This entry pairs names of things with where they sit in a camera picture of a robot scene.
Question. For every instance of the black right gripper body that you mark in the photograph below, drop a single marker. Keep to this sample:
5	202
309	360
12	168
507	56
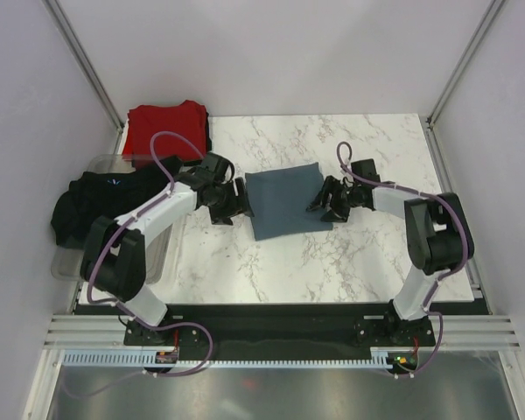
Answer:
349	198

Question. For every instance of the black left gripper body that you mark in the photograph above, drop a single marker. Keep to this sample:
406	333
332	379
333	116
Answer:
225	204

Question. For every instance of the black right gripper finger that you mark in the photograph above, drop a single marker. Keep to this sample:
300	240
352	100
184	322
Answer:
324	195
332	216

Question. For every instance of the blue-grey t-shirt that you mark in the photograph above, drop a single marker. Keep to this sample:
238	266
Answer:
279	199

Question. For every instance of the black t-shirt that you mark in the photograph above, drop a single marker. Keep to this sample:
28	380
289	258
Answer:
94	195
208	142

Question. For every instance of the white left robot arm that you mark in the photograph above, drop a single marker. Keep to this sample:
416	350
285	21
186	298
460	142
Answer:
114	260

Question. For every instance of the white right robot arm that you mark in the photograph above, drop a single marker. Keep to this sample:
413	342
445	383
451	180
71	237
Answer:
439	241

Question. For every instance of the folded black t-shirt under red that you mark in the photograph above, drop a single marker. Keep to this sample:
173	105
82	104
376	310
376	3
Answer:
208	142

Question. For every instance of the aluminium corner frame post right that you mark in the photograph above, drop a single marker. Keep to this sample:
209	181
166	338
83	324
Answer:
475	42

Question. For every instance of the aluminium corner frame post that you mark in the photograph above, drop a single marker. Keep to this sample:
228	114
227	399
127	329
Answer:
475	42
68	33

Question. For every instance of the white slotted cable duct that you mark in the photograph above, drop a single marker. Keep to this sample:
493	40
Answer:
150	357

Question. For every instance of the aluminium corner frame post left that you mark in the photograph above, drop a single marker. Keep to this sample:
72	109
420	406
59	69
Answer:
68	33

